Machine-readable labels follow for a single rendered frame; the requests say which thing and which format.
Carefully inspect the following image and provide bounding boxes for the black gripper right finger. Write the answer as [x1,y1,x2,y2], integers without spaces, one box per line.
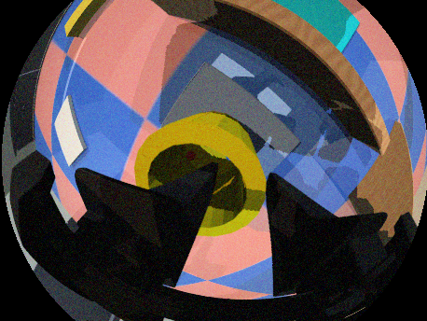
[266,173,387,297]

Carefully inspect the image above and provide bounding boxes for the white square block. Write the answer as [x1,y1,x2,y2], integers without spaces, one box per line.
[55,94,87,167]

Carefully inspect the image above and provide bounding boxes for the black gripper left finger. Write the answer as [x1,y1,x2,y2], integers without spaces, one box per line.
[75,161,218,287]

